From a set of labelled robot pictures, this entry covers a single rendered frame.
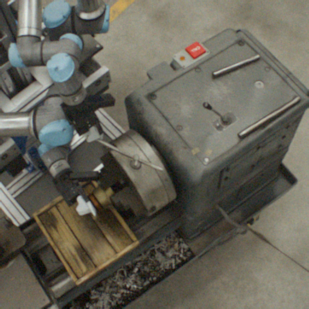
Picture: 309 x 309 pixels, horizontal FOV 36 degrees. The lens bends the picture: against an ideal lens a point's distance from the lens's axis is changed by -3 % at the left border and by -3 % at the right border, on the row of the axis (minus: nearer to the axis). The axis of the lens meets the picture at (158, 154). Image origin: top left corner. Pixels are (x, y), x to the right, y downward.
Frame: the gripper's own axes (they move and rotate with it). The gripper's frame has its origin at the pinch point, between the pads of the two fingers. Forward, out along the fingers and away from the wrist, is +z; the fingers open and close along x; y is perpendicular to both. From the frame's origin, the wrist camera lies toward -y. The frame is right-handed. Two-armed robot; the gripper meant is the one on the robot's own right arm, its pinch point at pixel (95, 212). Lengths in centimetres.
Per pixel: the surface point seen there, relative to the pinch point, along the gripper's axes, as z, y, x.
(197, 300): 37, -24, -108
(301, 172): 13, -124, -108
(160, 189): 9.9, -23.2, 8.4
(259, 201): 22, -71, -54
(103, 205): 0.4, -3.8, 1.8
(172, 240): 14, -25, -51
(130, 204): 6.1, -12.0, 2.8
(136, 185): 5.3, -16.4, 13.2
